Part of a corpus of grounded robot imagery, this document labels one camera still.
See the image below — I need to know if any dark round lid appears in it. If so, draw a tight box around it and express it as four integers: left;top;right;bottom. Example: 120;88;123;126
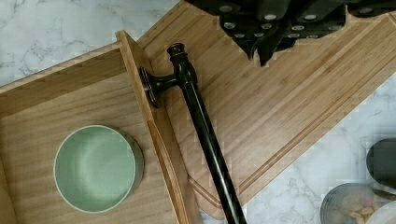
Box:
366;138;396;189

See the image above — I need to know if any glass jar with nuts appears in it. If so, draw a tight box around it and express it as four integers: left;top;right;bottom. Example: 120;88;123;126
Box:
319;183;395;224

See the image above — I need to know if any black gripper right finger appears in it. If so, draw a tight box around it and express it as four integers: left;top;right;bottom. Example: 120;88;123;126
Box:
257;0;395;66

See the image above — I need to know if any green ceramic bowl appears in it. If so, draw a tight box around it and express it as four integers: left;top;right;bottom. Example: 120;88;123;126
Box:
53;125;145;214

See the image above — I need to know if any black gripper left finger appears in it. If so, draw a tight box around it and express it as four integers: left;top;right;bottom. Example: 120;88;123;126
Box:
186;0;282;61

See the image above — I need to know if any bamboo cutting board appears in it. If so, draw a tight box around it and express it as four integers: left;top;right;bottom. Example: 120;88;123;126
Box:
138;1;395;203

